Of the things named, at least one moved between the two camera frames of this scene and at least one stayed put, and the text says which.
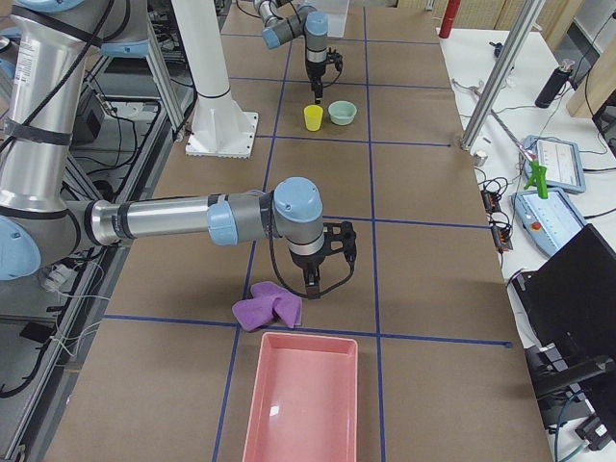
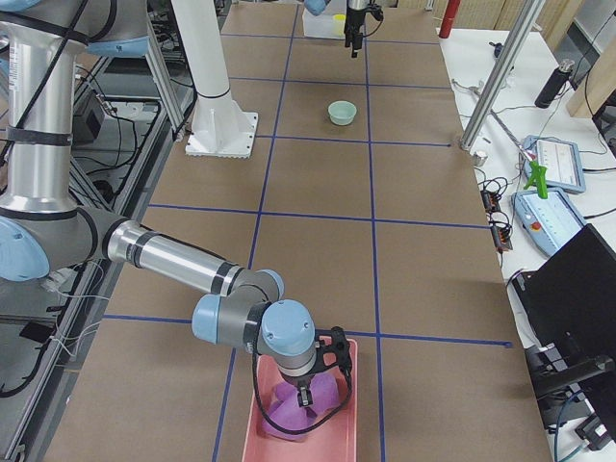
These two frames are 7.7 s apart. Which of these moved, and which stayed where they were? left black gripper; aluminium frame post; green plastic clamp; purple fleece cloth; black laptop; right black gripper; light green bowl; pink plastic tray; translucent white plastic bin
Moved: right black gripper; purple fleece cloth; left black gripper
Stayed: light green bowl; black laptop; translucent white plastic bin; aluminium frame post; pink plastic tray; green plastic clamp
